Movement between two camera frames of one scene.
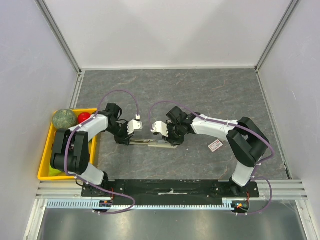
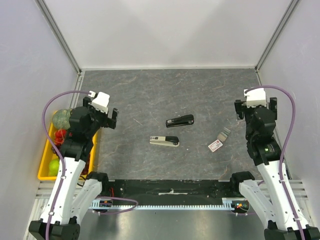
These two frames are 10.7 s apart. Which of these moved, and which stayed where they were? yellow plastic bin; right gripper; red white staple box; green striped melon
Moved: right gripper
Stayed: yellow plastic bin; green striped melon; red white staple box
